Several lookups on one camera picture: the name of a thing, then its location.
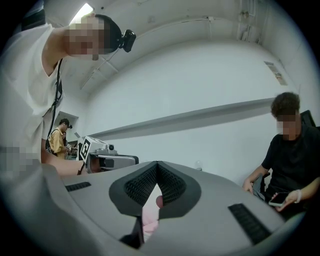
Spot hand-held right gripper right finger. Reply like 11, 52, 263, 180
139, 161, 286, 256

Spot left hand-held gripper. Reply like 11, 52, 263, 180
77, 135, 140, 176

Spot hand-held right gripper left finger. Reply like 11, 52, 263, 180
61, 161, 158, 249

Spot pink clothes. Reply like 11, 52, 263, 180
141, 183, 165, 237

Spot person's left forearm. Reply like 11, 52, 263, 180
41, 149, 86, 177

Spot white smartphone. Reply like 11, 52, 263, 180
268, 191, 291, 207

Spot person's white t-shirt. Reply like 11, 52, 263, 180
0, 23, 65, 167

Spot person's head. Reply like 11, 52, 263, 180
66, 13, 123, 61

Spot black office chair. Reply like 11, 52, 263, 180
299, 109, 318, 129

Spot ceiling light panel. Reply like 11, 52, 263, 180
68, 2, 95, 25

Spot black lanyard cable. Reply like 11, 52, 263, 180
44, 58, 64, 152

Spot long grey wall ledge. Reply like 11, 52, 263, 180
86, 97, 277, 139

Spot black head camera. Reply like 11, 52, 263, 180
116, 29, 137, 53

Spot paper wall notice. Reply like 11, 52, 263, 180
263, 60, 288, 86

